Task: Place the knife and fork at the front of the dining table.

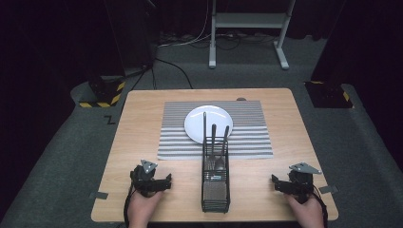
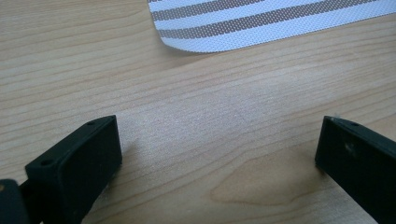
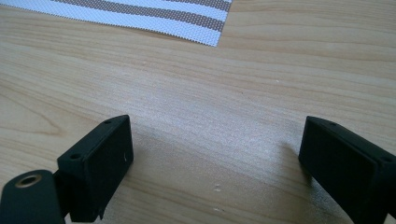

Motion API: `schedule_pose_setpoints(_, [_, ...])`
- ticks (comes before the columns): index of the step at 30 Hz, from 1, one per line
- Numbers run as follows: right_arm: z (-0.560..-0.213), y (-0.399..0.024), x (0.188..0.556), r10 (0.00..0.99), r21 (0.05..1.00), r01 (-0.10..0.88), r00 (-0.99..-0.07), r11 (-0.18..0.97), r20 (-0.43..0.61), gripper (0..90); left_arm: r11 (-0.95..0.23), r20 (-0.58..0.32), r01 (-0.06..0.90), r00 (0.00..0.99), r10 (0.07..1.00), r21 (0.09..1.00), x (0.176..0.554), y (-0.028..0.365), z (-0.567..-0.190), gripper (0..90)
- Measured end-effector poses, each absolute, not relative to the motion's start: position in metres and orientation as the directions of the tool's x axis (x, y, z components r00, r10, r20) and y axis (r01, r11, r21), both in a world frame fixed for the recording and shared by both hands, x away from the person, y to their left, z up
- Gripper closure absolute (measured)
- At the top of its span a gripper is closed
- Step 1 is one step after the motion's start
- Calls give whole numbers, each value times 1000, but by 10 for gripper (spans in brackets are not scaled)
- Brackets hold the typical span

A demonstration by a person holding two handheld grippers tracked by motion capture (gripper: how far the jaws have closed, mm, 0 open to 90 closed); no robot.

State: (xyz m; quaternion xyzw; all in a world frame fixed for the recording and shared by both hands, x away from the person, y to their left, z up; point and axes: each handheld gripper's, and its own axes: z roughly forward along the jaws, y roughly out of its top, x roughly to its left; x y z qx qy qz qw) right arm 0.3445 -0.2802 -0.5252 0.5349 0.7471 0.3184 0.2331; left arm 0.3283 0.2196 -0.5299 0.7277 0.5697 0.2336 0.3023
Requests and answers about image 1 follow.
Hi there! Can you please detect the person's left hand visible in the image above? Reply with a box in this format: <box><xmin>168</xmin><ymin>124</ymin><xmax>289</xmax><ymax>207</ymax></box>
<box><xmin>127</xmin><ymin>190</ymin><xmax>165</xmax><ymax>228</ymax></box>

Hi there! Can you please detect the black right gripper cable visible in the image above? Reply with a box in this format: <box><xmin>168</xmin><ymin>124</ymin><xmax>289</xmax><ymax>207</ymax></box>
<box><xmin>312</xmin><ymin>186</ymin><xmax>329</xmax><ymax>228</ymax></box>

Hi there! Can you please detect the grey tape piece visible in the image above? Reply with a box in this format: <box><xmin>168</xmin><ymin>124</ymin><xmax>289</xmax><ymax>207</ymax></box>
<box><xmin>88</xmin><ymin>191</ymin><xmax>109</xmax><ymax>200</ymax></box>
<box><xmin>317</xmin><ymin>184</ymin><xmax>339</xmax><ymax>195</ymax></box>

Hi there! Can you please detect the black wire cutlery caddy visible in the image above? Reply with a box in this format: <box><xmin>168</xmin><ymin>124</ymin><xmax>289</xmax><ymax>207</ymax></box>
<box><xmin>201</xmin><ymin>136</ymin><xmax>231</xmax><ymax>214</ymax></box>

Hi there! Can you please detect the person's right hand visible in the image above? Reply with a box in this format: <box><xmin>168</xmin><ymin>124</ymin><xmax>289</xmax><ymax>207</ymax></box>
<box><xmin>283</xmin><ymin>193</ymin><xmax>326</xmax><ymax>228</ymax></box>

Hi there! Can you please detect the black yellow striped stand base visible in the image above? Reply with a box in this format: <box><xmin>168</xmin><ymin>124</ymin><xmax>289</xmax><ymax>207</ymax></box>
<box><xmin>78</xmin><ymin>77</ymin><xmax>126</xmax><ymax>109</ymax></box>
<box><xmin>304</xmin><ymin>80</ymin><xmax>355</xmax><ymax>109</ymax></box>

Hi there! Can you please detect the white metal stand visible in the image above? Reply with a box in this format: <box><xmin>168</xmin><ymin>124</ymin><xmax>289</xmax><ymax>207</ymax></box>
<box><xmin>207</xmin><ymin>0</ymin><xmax>297</xmax><ymax>71</ymax></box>

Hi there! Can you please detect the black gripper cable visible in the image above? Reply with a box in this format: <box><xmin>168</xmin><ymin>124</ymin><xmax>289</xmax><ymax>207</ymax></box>
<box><xmin>123</xmin><ymin>184</ymin><xmax>137</xmax><ymax>228</ymax></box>
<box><xmin>312</xmin><ymin>186</ymin><xmax>329</xmax><ymax>228</ymax></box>

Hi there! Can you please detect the white floor cable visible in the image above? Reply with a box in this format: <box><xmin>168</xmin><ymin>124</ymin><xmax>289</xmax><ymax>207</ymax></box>
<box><xmin>157</xmin><ymin>0</ymin><xmax>213</xmax><ymax>49</ymax></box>

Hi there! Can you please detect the tall black cabinet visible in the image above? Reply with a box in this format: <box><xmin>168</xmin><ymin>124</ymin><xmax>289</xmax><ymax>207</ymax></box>
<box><xmin>104</xmin><ymin>0</ymin><xmax>157</xmax><ymax>78</ymax></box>

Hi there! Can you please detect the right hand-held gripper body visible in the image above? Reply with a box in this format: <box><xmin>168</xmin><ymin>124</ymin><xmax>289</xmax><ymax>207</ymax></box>
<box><xmin>285</xmin><ymin>161</ymin><xmax>323</xmax><ymax>204</ymax></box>

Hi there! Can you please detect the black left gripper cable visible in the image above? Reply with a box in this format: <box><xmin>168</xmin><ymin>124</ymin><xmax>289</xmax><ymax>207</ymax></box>
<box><xmin>123</xmin><ymin>184</ymin><xmax>137</xmax><ymax>228</ymax></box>

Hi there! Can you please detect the black floor cable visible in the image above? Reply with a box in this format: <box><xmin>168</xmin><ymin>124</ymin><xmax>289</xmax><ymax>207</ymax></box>
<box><xmin>154</xmin><ymin>57</ymin><xmax>194</xmax><ymax>90</ymax></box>

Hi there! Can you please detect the grey striped placemat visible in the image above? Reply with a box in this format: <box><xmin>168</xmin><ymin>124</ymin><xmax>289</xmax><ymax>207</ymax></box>
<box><xmin>157</xmin><ymin>100</ymin><xmax>274</xmax><ymax>161</ymax></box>

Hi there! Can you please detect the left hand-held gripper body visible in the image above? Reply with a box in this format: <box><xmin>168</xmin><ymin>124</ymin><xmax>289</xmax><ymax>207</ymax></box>
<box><xmin>129</xmin><ymin>159</ymin><xmax>164</xmax><ymax>199</ymax></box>

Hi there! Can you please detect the spoon with dark handle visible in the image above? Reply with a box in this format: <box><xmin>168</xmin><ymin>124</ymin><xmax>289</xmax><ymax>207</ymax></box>
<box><xmin>215</xmin><ymin>125</ymin><xmax>231</xmax><ymax>172</ymax></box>

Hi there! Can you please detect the white round plate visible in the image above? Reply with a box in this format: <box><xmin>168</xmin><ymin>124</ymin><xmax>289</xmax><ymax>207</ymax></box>
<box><xmin>183</xmin><ymin>104</ymin><xmax>234</xmax><ymax>144</ymax></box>

